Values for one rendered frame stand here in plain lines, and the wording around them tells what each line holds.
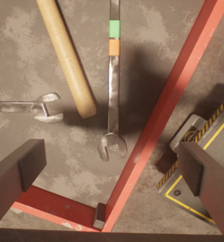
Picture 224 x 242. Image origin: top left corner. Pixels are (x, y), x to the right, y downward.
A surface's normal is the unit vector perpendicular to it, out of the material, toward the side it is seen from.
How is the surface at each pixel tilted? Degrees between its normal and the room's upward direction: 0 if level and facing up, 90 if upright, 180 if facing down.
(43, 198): 90
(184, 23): 0
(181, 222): 0
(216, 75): 0
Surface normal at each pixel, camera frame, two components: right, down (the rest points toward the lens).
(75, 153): -0.03, 0.27
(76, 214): 0.38, -0.89
